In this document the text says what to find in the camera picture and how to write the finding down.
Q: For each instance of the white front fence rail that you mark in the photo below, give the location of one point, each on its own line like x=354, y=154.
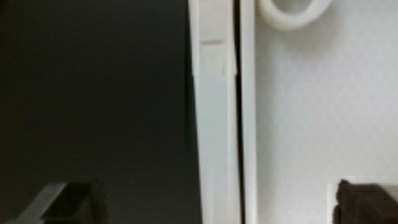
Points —
x=213, y=68

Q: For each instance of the white desk top tray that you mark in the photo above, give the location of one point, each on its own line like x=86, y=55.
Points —
x=320, y=109

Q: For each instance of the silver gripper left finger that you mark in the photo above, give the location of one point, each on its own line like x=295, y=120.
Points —
x=70, y=203

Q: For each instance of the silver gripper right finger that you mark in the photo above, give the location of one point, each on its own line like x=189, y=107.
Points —
x=366, y=205

